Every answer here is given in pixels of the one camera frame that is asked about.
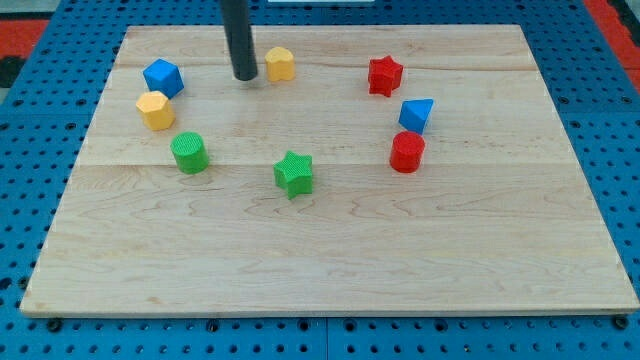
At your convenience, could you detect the yellow hexagon block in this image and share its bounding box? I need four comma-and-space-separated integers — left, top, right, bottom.
136, 91, 176, 131

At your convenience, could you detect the blue cube block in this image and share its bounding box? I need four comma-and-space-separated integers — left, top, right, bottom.
142, 58, 184, 99

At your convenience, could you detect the green star block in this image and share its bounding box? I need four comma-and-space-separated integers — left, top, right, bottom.
273, 151, 313, 200

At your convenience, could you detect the light wooden board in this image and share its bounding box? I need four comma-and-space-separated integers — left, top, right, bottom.
21, 25, 639, 318

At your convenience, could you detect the red cylinder block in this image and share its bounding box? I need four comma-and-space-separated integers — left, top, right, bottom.
389, 131, 426, 173

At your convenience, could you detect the blue triangle block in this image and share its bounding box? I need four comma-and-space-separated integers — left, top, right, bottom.
398, 98, 434, 135

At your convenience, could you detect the red star block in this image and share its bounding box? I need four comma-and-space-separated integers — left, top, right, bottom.
368, 55, 404, 97

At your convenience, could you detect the green cylinder block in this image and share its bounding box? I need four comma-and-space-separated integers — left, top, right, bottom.
170, 132, 209, 174

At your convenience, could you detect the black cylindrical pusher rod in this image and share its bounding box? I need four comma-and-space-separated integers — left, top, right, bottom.
220, 0, 258, 81

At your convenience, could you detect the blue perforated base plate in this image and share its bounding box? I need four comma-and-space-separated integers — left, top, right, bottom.
1, 0, 639, 359

